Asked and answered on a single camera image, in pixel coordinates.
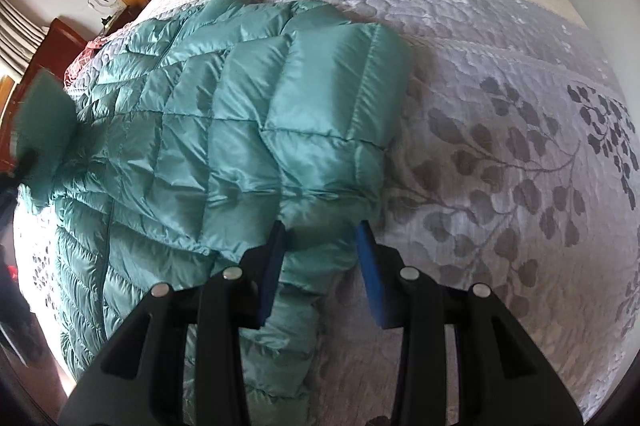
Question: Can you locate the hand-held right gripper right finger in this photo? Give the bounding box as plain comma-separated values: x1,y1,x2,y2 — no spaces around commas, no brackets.
354,221,583,426

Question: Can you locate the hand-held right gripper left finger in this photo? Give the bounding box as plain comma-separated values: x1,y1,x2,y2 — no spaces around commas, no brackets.
59,221,287,426

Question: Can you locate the teal quilted down jacket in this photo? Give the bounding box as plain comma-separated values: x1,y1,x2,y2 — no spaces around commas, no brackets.
12,0,413,414

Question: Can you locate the grey leaf-print bedspread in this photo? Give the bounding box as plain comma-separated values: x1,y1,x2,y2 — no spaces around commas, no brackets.
15,0,640,426

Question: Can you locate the red patterned cloth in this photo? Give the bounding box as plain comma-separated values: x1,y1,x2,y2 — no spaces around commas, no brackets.
65,37,110,83

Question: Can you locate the white striped curtain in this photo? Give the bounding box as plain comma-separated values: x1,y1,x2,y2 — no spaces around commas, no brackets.
0,0,51,77

